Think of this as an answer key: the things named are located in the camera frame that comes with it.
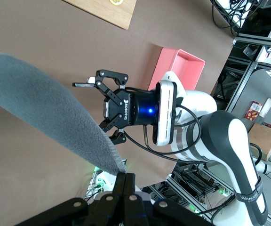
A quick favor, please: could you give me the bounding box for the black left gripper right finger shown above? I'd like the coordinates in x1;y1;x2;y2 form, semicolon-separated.
121;173;213;226

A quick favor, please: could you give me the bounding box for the white plastic device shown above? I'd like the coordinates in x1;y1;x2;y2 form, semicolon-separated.
260;98;271;118

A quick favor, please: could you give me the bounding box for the grey and pink cloth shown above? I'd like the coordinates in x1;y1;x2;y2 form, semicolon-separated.
0;52;127;176

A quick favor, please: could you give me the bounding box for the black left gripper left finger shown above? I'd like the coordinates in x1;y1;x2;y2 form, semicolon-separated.
15;172;126;226

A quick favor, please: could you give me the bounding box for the grey partition panel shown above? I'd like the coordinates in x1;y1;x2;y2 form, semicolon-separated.
216;68;271;142

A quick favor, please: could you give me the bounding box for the cardboard box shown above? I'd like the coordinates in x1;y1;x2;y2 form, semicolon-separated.
248;123;271;162

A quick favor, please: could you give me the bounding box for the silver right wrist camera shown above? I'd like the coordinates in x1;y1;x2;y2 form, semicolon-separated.
151;80;178;147

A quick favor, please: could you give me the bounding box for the pink plastic bin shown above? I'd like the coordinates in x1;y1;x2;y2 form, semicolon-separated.
149;46;206;95

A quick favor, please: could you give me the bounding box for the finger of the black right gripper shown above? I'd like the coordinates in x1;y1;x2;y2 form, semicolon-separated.
72;69;128;106
99;113;127;145

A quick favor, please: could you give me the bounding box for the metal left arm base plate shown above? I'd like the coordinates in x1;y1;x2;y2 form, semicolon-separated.
86;160;128;201

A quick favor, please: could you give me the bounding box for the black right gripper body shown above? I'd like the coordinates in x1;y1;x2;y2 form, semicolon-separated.
102;87;160;129

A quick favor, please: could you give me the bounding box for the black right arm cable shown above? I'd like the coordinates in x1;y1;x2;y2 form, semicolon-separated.
123;103;202;161

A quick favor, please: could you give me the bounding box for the red patterned box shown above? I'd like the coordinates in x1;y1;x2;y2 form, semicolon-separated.
243;101;262;122

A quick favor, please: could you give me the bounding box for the wooden cutting board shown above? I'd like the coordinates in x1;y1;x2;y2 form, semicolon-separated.
63;0;137;31

